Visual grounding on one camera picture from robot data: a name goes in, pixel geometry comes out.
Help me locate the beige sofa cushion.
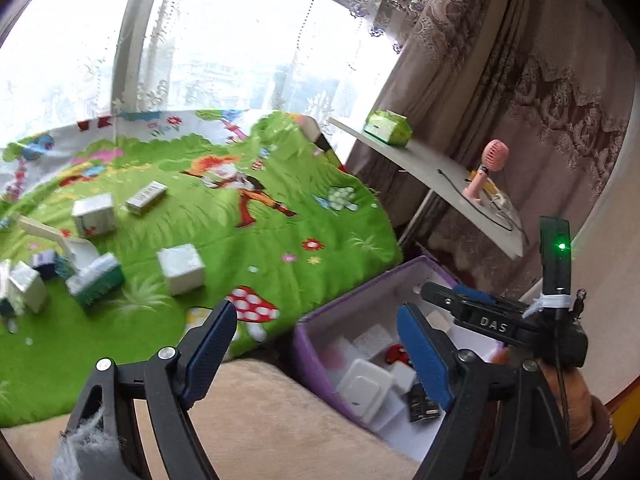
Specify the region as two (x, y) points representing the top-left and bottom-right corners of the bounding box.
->
(0, 357), (426, 480)

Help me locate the green cartoon printed blanket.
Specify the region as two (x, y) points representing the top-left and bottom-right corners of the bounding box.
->
(0, 109), (403, 428)

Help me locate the person's right forearm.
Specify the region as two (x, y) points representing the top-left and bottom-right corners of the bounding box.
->
(570, 400), (623, 480)

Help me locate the white plastic holder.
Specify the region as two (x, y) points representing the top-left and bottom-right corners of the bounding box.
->
(336, 357), (393, 426)

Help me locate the person's right hand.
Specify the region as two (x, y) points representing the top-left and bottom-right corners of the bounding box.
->
(542, 364), (607, 443)

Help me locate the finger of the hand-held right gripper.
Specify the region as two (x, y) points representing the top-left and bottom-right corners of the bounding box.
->
(420, 281), (523, 348)
(455, 286), (532, 312)

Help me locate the white lace curtain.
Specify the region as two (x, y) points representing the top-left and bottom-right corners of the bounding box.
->
(0, 0), (451, 126)

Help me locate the green tissue packet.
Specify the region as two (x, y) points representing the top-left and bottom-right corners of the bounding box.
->
(363, 108), (413, 147)

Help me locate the white long-handled tool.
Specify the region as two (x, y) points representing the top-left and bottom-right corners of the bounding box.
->
(17, 212), (101, 273)

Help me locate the large white box pink print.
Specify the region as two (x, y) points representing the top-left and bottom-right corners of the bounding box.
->
(317, 335), (358, 381)

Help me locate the black cardboard box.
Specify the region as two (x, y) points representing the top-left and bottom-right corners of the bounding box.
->
(407, 382), (443, 423)

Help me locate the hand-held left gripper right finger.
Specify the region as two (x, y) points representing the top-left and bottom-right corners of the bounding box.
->
(396, 302), (581, 480)

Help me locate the brown patterned curtain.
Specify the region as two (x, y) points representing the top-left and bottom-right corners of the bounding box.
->
(345, 0), (636, 311)

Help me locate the white and teal box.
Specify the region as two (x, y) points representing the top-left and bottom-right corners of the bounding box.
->
(65, 252), (126, 308)

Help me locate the purple storage box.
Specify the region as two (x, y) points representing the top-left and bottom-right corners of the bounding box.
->
(292, 255), (506, 463)

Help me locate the white box red logo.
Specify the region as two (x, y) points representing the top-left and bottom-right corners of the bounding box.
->
(71, 192), (117, 238)

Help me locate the yellow plastic object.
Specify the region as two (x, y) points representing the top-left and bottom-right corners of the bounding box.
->
(610, 390), (640, 446)

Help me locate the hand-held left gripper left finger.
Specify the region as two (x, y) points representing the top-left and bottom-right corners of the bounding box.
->
(52, 300), (238, 480)

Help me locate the dark blue box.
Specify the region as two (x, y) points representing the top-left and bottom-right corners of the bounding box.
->
(31, 250), (58, 281)

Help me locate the white fluff tuft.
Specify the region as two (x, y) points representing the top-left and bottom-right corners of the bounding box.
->
(52, 402), (126, 480)

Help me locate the white box black text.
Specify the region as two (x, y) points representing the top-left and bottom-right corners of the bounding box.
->
(125, 181), (168, 216)

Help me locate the silver white cube box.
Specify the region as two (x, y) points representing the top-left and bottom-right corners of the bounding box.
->
(156, 243), (206, 297)

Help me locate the grey window frame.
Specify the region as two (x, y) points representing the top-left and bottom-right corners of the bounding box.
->
(112, 0), (168, 113)

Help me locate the plain white cardboard box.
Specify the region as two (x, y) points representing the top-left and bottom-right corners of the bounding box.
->
(7, 260), (49, 315)
(387, 360), (418, 396)
(352, 327), (396, 361)

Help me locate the pink handheld fan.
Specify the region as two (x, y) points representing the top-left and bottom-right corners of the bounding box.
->
(462, 139), (510, 205)

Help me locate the white cable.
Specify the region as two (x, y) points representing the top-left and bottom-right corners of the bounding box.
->
(482, 192), (523, 226)

